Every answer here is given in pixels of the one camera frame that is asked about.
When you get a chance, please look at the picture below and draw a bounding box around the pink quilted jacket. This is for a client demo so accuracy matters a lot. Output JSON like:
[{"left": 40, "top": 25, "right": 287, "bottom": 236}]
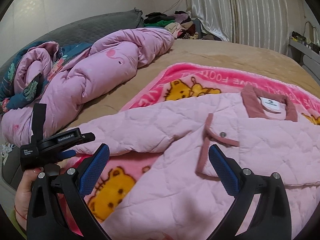
[{"left": 74, "top": 86, "right": 319, "bottom": 239}]

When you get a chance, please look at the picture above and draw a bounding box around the pile of folded clothes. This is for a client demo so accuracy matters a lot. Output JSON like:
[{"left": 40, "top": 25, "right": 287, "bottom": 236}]
[{"left": 143, "top": 11, "right": 202, "bottom": 40}]

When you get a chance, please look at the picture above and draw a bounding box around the person left hand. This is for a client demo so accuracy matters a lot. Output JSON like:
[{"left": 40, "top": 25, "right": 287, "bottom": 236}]
[{"left": 14, "top": 168, "right": 43, "bottom": 231}]

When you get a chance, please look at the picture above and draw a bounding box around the pink cartoon fleece blanket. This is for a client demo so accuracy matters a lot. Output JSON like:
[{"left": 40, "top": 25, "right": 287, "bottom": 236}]
[{"left": 57, "top": 62, "right": 320, "bottom": 240}]

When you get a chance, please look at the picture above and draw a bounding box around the pink flamingo comforter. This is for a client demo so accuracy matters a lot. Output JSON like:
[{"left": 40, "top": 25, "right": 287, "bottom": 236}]
[{"left": 1, "top": 28, "right": 175, "bottom": 146}]

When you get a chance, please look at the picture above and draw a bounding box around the grey desk with clutter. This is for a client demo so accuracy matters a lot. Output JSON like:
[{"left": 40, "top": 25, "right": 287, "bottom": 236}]
[{"left": 287, "top": 31, "right": 319, "bottom": 83}]

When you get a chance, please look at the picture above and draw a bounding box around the striped satin curtain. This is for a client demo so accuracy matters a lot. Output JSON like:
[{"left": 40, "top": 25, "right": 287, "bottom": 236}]
[{"left": 187, "top": 0, "right": 289, "bottom": 54}]

